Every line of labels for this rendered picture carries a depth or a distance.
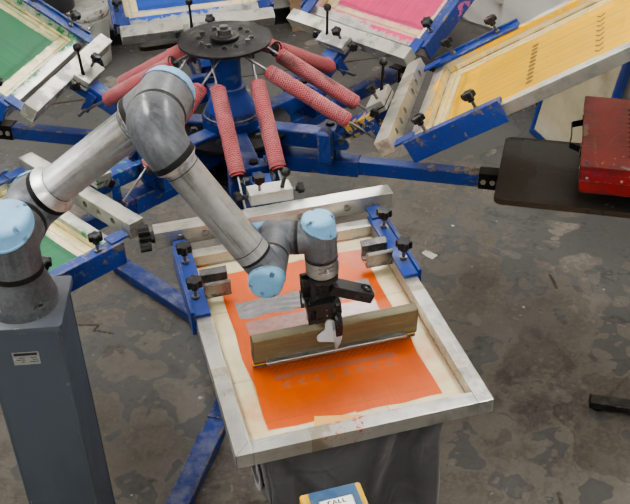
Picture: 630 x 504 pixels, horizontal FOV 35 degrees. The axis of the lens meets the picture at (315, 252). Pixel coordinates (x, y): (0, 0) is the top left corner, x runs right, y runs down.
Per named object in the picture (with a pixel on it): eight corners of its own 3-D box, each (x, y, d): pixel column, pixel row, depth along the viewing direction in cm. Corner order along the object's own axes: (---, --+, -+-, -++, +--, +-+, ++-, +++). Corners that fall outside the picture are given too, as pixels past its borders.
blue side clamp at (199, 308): (213, 331, 249) (210, 309, 245) (193, 335, 247) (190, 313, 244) (192, 265, 272) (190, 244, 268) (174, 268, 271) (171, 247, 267)
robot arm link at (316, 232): (298, 206, 218) (337, 205, 217) (302, 246, 225) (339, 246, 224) (295, 226, 212) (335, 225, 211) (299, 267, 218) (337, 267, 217)
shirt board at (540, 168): (646, 171, 321) (650, 149, 316) (648, 239, 289) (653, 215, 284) (253, 133, 351) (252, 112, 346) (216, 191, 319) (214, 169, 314)
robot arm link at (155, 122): (147, 106, 182) (299, 288, 203) (160, 80, 191) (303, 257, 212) (101, 135, 186) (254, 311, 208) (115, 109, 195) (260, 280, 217)
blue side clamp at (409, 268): (421, 290, 260) (421, 269, 256) (403, 294, 259) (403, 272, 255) (384, 230, 284) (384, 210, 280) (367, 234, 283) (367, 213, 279)
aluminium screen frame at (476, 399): (493, 411, 221) (494, 399, 218) (236, 469, 209) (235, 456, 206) (380, 227, 283) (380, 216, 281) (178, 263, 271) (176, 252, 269)
